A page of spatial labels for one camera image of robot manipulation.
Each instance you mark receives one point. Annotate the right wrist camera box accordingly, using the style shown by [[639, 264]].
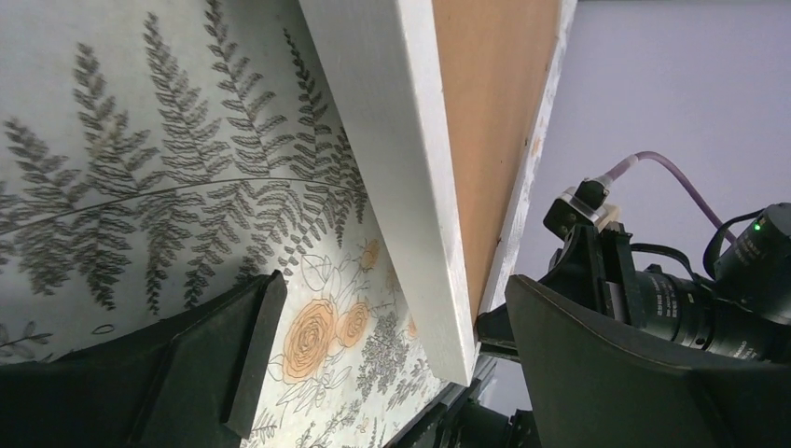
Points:
[[584, 205]]

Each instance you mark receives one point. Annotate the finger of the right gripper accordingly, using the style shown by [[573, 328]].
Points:
[[496, 336]]

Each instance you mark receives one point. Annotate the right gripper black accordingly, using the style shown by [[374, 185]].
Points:
[[595, 269]]

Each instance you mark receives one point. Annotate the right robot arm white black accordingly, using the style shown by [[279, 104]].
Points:
[[748, 262]]

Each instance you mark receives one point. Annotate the white picture frame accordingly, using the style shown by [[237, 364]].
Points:
[[382, 65]]

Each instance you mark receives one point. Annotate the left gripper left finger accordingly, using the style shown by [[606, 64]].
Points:
[[191, 380]]

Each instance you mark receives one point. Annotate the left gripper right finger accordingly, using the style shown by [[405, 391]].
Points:
[[595, 382]]

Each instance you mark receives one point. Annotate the brown backing board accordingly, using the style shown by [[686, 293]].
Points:
[[494, 57]]

